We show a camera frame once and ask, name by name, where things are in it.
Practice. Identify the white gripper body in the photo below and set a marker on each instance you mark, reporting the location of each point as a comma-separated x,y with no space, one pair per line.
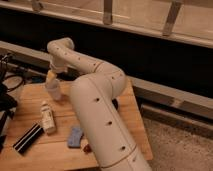
58,67

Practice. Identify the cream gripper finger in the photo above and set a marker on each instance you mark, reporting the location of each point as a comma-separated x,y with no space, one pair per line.
51,76

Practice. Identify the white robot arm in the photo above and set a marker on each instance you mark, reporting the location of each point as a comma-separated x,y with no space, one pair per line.
91,97

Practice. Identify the white squeeze bottle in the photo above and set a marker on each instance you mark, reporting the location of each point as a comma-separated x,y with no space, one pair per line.
47,120

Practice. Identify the black equipment at left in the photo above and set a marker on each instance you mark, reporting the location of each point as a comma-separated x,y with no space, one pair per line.
7,102

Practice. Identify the dark blue bowl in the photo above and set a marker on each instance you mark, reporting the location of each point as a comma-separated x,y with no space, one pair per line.
115,103

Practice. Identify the blue sponge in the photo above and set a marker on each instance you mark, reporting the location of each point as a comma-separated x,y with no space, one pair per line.
74,139

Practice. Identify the brown snack bar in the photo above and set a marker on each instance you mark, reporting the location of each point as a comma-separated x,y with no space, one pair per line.
87,149

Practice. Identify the grey metal rail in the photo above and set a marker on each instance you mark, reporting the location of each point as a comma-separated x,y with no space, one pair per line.
27,55

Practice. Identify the metal bracket left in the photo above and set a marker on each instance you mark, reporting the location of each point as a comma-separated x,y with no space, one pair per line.
36,5

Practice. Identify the metal bracket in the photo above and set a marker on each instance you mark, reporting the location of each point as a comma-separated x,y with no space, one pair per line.
107,12
171,17
36,5

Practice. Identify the metal bracket middle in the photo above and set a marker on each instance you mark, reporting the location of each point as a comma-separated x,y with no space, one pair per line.
107,12

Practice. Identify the metal bracket right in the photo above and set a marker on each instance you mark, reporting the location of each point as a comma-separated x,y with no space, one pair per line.
171,17

